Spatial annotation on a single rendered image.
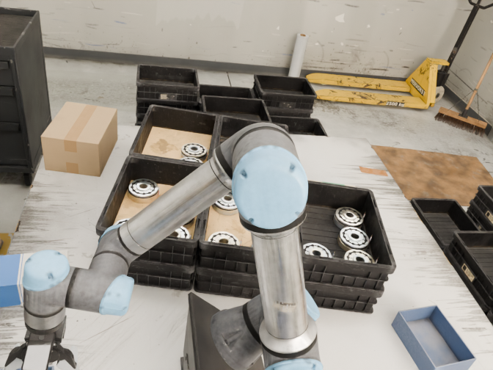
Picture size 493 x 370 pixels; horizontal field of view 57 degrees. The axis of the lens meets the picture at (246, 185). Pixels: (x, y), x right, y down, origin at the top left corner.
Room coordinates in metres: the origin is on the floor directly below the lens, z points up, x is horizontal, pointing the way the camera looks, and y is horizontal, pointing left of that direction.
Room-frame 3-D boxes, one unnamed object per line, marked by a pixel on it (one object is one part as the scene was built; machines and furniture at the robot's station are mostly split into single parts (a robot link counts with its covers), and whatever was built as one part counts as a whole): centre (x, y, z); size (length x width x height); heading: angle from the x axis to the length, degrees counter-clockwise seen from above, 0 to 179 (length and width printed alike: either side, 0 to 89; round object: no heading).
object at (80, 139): (1.59, 0.72, 0.78); 0.30 x 0.22 x 0.16; 6
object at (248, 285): (1.16, -0.03, 0.76); 0.40 x 0.30 x 0.12; 5
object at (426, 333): (0.92, -0.65, 0.74); 0.20 x 0.15 x 0.07; 23
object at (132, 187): (1.24, 0.35, 0.86); 0.10 x 0.10 x 0.01
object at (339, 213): (1.30, -0.39, 0.86); 0.10 x 0.10 x 0.01
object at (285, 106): (2.98, -0.13, 0.37); 0.40 x 0.30 x 0.45; 105
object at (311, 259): (1.18, -0.33, 0.92); 0.40 x 0.30 x 0.02; 5
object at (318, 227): (1.18, -0.33, 0.87); 0.40 x 0.30 x 0.11; 5
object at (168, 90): (2.77, 0.64, 0.37); 0.40 x 0.30 x 0.45; 105
